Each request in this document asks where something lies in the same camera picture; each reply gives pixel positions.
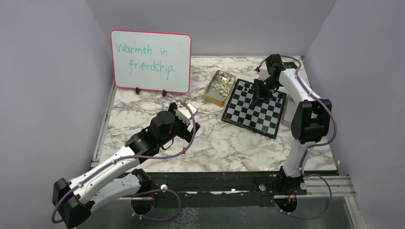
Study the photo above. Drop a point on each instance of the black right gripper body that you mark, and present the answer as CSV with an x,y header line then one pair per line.
x,y
263,88

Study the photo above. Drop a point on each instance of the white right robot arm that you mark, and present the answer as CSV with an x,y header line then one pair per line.
x,y
309,124

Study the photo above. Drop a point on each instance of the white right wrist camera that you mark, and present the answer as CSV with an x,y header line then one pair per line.
x,y
263,74

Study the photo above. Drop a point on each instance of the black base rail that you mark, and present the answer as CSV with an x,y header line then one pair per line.
x,y
216,189

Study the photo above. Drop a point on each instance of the pink framed whiteboard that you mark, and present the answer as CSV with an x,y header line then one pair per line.
x,y
152,61

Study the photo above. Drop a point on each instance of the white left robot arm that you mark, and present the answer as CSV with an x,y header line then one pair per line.
x,y
75,199

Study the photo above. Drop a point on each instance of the gold tin tray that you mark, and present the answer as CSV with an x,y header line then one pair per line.
x,y
210,95

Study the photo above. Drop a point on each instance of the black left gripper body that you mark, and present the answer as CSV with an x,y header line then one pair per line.
x,y
180,129

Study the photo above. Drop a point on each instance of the black and silver chessboard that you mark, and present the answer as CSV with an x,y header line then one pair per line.
x,y
263,119

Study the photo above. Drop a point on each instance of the pile of white chess pieces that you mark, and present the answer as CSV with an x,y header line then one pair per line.
x,y
222,84

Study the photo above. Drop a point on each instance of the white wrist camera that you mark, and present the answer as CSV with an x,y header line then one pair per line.
x,y
183,113
263,74

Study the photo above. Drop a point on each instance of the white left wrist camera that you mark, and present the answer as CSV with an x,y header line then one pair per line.
x,y
183,113

